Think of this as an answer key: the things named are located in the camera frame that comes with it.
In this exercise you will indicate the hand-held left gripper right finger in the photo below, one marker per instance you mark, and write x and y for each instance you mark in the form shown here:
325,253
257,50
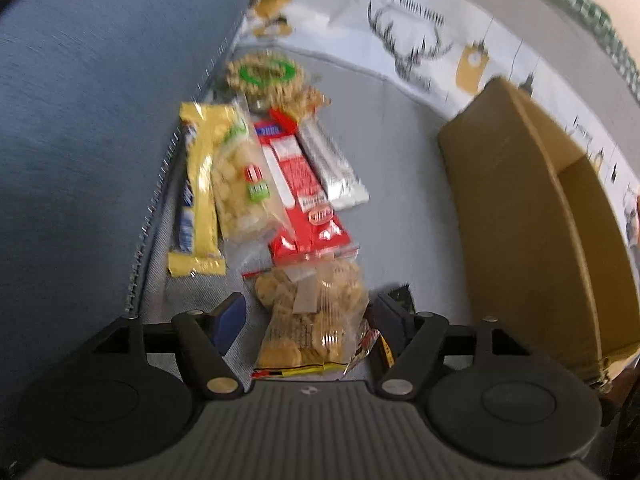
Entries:
391,321

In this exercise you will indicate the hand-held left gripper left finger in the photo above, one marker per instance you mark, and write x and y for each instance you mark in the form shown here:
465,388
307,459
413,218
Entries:
228,321

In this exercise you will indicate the clear bag of brown biscuits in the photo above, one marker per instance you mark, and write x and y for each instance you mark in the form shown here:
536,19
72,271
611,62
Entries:
310,320

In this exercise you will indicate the yellow snack bar packet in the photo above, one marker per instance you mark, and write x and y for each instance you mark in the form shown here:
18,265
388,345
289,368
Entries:
200,185

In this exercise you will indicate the brown cardboard box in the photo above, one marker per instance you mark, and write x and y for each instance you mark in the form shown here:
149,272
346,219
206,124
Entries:
500,210

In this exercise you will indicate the silver stick packet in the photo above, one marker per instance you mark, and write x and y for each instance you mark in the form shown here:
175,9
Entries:
335,175

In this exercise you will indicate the clear bag of puffed snacks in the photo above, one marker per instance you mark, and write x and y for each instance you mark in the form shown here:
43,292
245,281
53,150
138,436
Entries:
235,185

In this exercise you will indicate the large red snack packet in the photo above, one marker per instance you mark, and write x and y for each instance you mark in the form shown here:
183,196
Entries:
300,195

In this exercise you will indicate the grey sofa seat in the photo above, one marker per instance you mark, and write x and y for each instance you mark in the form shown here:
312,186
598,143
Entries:
400,160

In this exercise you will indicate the round nut brittle packet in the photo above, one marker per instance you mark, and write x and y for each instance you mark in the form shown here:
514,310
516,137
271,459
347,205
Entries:
265,85

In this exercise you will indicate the blue sofa cushion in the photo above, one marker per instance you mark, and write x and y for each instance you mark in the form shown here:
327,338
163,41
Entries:
100,110

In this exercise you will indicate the white deer print pillow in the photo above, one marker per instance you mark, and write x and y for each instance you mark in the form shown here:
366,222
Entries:
350,20

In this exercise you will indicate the green patterned cloth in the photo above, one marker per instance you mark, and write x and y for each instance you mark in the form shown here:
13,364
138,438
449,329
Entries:
590,10

